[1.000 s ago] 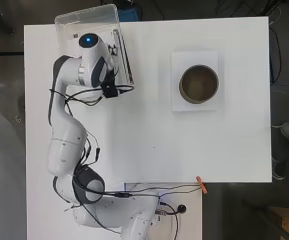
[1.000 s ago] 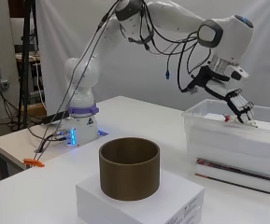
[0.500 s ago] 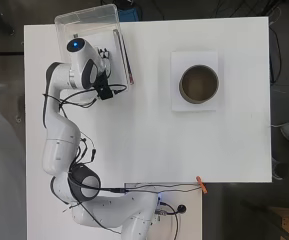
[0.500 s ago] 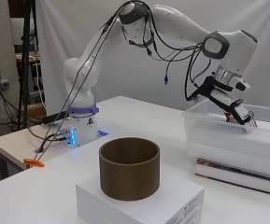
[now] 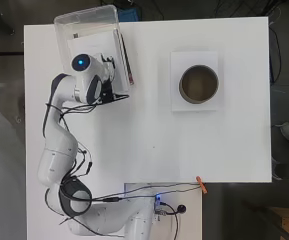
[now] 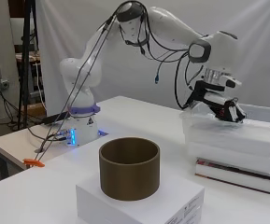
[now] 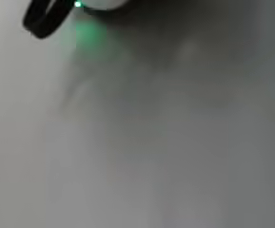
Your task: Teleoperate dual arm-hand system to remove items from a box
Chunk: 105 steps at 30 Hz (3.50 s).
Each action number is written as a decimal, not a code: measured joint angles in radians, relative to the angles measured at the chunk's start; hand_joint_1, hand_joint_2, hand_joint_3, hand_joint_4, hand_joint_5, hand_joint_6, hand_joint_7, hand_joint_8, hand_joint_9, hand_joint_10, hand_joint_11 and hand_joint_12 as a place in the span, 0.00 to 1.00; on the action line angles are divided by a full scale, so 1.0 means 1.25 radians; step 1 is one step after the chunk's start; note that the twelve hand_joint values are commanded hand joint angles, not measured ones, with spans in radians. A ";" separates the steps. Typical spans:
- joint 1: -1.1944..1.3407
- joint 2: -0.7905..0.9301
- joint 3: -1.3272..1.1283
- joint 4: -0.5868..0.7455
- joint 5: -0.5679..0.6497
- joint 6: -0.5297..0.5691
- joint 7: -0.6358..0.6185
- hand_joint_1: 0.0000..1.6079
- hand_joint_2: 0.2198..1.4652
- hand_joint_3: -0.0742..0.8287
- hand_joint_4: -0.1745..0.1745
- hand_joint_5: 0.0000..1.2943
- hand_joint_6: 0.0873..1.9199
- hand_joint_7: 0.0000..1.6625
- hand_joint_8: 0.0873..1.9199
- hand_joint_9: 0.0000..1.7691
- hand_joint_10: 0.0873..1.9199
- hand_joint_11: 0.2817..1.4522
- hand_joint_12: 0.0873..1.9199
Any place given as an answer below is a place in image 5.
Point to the orange clamp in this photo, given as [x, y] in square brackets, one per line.
[201, 185]

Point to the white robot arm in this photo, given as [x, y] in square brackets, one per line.
[57, 156]

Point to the clear plastic box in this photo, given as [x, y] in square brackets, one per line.
[84, 20]

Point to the brown round tub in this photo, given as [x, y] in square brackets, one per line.
[199, 85]

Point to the black round plug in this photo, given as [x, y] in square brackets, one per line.
[181, 209]

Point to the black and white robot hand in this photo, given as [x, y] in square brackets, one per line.
[109, 68]

